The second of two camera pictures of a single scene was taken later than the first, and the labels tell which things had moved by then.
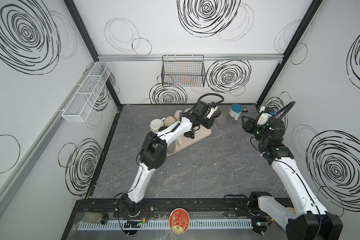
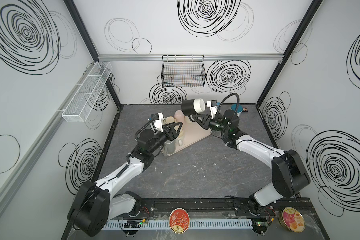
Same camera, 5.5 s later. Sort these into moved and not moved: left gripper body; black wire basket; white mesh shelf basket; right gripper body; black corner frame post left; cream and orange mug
Moved: left gripper body; right gripper body
Not moved: white mesh shelf basket; black wire basket; cream and orange mug; black corner frame post left
